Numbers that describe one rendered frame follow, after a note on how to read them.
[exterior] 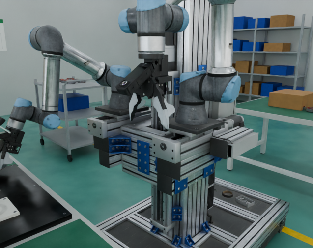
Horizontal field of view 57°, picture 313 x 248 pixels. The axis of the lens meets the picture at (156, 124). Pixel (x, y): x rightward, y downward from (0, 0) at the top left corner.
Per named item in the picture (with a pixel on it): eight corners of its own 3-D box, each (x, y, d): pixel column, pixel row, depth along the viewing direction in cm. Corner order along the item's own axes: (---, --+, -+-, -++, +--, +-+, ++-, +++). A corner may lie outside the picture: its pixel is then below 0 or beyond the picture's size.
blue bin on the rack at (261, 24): (257, 29, 685) (257, 19, 680) (273, 28, 655) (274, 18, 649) (247, 28, 659) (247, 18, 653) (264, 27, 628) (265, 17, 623)
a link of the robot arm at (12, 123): (11, 119, 137) (7, 116, 143) (8, 128, 136) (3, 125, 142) (26, 123, 142) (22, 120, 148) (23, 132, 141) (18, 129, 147)
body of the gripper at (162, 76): (173, 96, 83) (173, 53, 79) (152, 100, 76) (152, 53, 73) (154, 93, 88) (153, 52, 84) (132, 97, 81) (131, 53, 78)
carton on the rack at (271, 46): (271, 51, 668) (272, 43, 663) (289, 51, 638) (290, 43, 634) (263, 51, 641) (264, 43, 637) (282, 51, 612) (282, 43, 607)
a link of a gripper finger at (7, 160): (12, 170, 136) (15, 152, 140) (-1, 169, 132) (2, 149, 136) (9, 172, 138) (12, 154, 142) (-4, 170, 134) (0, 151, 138)
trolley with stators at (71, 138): (77, 136, 457) (72, 72, 431) (113, 152, 385) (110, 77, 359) (39, 144, 417) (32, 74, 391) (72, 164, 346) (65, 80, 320)
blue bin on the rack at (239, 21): (236, 30, 724) (237, 18, 716) (251, 29, 694) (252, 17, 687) (227, 29, 695) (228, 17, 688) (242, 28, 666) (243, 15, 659)
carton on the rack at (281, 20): (277, 28, 649) (278, 16, 643) (293, 27, 624) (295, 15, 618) (269, 27, 622) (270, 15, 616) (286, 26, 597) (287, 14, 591)
